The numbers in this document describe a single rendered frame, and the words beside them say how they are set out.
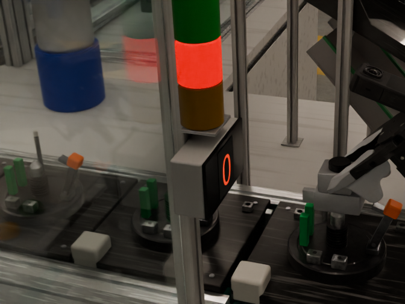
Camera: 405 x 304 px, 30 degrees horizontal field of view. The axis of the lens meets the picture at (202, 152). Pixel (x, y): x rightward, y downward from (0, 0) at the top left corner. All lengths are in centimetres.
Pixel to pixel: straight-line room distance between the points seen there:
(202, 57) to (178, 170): 12
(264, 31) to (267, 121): 62
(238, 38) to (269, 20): 120
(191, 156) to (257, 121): 94
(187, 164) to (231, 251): 34
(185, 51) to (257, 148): 86
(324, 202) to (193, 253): 22
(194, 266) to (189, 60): 28
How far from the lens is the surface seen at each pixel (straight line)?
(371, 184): 101
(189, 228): 91
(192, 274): 95
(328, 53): 123
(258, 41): 224
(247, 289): 105
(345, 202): 104
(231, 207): 123
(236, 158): 90
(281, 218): 120
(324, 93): 401
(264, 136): 168
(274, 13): 248
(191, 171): 81
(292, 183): 151
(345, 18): 117
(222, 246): 114
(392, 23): 127
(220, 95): 82
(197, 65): 79
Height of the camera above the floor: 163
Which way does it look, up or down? 28 degrees down
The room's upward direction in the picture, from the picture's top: 3 degrees counter-clockwise
